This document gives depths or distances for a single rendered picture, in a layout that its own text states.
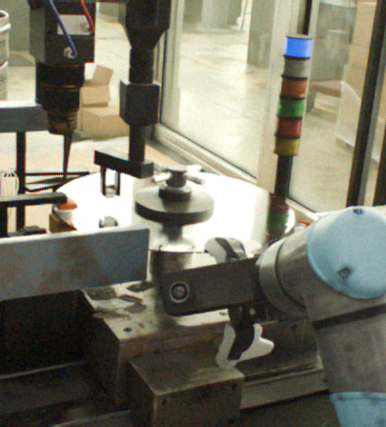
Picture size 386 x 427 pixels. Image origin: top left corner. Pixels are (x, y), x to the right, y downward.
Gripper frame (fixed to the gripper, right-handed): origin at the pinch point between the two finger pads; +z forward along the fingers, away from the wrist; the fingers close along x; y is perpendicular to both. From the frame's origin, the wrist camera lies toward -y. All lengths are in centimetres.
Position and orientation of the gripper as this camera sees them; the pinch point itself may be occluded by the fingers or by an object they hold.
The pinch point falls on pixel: (209, 303)
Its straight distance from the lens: 97.3
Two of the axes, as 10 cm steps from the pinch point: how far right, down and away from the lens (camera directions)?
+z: -2.9, 2.3, 9.3
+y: 9.5, -0.3, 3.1
